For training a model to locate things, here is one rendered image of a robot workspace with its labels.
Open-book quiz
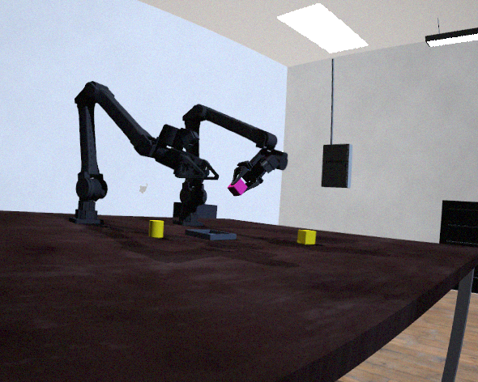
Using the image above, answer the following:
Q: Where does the yellow cube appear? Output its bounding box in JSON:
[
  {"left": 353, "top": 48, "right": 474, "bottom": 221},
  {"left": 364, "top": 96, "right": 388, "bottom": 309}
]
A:
[{"left": 297, "top": 230, "right": 316, "bottom": 244}]

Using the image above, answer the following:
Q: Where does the yellow cylinder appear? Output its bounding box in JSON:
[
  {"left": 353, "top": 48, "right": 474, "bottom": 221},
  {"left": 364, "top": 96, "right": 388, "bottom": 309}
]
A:
[{"left": 149, "top": 220, "right": 164, "bottom": 238}]

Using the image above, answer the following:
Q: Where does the magenta cube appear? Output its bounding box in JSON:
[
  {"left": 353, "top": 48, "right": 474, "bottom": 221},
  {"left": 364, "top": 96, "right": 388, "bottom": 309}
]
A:
[{"left": 228, "top": 179, "right": 247, "bottom": 197}]

